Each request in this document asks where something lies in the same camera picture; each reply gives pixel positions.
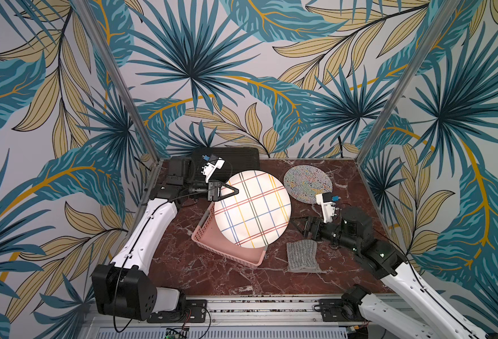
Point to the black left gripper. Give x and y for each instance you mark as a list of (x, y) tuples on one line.
[(213, 188)]

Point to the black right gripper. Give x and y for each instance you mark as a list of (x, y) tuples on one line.
[(310, 227)]

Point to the grey striped microfibre cloth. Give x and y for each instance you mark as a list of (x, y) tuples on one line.
[(301, 257)]

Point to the white plaid line plate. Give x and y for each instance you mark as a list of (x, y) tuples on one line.
[(259, 214)]

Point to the colourful squiggle pattern plate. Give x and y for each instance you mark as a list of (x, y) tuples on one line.
[(305, 182)]

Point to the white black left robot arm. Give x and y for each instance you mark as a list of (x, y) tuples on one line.
[(122, 287)]

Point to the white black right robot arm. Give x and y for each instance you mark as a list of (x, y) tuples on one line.
[(355, 232)]

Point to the black plastic tool case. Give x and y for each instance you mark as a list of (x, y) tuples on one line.
[(236, 160)]

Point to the pink perforated plastic basket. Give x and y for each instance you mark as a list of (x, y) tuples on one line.
[(208, 236)]

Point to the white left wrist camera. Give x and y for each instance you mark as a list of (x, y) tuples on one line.
[(212, 163)]

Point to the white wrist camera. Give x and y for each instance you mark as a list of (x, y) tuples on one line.
[(212, 163), (328, 203)]

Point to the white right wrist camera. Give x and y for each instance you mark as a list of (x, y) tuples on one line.
[(328, 203)]

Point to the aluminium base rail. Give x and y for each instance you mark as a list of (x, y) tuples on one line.
[(276, 316)]

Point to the right aluminium corner post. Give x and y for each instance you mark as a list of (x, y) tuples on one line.
[(427, 43)]

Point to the aluminium corner post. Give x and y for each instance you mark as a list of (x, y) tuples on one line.
[(427, 43), (105, 53)]

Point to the left aluminium corner post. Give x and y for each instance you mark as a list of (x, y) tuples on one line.
[(105, 53)]

